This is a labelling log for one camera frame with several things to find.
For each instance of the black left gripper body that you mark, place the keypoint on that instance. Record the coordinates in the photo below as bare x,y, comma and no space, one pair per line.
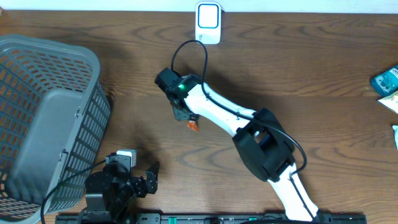
122,191

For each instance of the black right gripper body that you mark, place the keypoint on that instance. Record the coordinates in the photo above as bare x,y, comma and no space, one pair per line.
183,112

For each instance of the orange red snack stick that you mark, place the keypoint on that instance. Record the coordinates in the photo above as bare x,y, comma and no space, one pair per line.
193,125

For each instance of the blue Listerine mouthwash bottle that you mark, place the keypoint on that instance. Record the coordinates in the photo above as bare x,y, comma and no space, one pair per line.
385,83

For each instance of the yellow snack bag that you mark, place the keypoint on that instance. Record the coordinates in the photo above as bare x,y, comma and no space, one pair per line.
390,102

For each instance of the pale green tissue pack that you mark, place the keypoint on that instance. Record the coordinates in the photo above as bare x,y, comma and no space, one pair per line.
395,129

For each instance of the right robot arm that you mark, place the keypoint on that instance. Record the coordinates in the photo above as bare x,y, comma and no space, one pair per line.
262,144

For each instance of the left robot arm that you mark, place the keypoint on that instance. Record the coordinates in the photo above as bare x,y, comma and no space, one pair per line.
109,191

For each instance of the white barcode scanner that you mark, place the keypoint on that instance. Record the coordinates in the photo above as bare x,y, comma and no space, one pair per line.
208,23

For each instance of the dark grey plastic basket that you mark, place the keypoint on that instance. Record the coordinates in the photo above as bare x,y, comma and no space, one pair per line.
54,114

